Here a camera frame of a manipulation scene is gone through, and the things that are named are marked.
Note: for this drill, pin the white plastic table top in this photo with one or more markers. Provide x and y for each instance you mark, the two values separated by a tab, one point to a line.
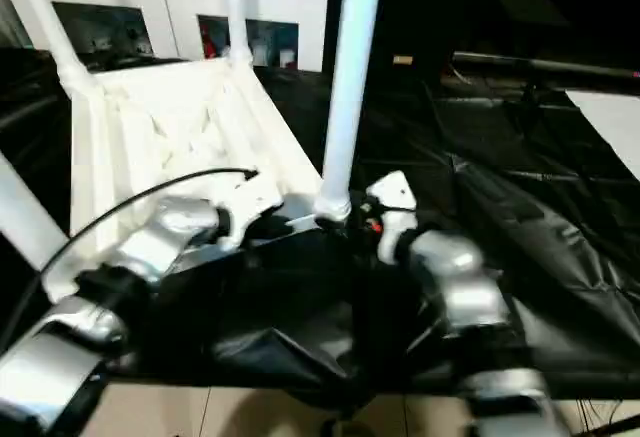
180	127

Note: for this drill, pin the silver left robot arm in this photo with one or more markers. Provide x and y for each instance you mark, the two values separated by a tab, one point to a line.
130	267

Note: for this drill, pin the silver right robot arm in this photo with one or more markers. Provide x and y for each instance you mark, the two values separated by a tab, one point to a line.
460	287

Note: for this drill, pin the black mat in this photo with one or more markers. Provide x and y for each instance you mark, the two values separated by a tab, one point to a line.
520	227

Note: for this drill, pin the white board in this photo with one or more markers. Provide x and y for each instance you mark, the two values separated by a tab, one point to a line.
612	127

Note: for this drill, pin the black metal rail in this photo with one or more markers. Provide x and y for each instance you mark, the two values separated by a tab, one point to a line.
550	63

